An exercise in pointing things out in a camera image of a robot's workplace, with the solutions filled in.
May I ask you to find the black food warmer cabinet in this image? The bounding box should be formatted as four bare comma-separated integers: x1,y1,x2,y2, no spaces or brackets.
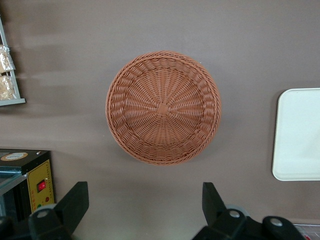
0,149,56,222

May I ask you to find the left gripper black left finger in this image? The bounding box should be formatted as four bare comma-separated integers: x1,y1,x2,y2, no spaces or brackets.
27,181,90,240

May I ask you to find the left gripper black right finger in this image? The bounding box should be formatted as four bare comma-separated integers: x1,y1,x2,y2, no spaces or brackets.
192,181,263,240

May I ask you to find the grey snack rack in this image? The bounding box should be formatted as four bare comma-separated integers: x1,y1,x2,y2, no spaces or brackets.
0,14,26,107

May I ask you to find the beige plastic tray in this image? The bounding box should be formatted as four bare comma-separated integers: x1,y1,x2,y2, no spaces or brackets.
271,87,320,182

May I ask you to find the clear bag of snacks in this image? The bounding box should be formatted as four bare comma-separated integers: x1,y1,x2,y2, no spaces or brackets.
0,44,16,75
0,74,17,101

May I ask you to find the clear acrylic bottle rack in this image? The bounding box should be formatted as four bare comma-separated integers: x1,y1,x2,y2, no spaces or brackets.
292,219,320,240

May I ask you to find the round brown wicker basket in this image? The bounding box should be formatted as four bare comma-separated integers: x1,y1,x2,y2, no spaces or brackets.
105,50,223,166

